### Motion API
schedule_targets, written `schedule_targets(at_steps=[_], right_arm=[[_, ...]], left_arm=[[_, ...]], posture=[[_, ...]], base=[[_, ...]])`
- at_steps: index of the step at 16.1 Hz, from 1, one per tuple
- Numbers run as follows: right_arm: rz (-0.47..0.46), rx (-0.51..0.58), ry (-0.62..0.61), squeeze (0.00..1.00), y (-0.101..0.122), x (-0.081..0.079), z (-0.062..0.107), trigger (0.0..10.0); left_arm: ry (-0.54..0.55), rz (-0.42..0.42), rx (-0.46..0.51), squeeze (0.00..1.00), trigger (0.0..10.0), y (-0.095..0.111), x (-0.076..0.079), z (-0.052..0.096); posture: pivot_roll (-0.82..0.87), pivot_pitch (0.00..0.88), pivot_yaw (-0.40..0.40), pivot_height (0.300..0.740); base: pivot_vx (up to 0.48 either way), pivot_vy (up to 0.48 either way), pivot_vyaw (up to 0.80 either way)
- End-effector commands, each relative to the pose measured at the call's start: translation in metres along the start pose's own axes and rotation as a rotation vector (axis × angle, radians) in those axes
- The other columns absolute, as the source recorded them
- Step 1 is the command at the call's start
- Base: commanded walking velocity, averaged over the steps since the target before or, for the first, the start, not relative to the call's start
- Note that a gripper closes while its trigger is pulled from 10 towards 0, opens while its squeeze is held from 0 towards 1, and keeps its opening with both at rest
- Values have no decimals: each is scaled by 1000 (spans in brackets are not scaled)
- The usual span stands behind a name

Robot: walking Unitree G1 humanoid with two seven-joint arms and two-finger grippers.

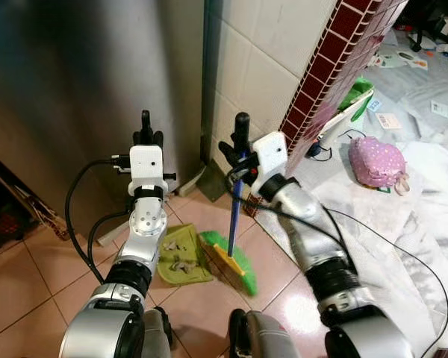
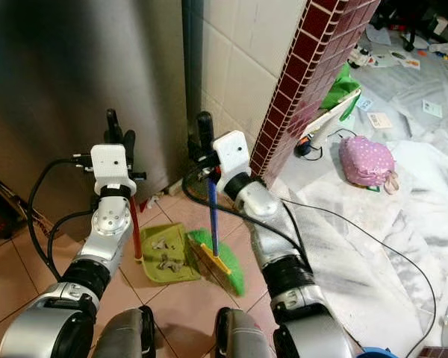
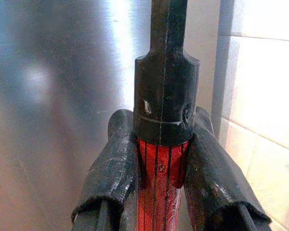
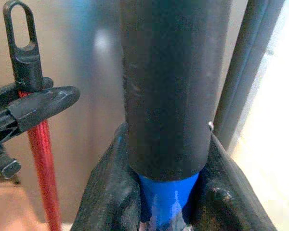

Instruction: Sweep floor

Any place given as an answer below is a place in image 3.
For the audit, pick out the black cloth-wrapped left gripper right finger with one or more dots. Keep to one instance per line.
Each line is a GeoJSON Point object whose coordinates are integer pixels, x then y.
{"type": "Point", "coordinates": [212, 173]}

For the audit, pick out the stainless steel appliance panel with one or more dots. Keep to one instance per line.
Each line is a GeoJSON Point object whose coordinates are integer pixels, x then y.
{"type": "Point", "coordinates": [62, 101]}

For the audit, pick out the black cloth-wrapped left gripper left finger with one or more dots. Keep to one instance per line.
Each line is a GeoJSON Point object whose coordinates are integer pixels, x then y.
{"type": "Point", "coordinates": [110, 166]}

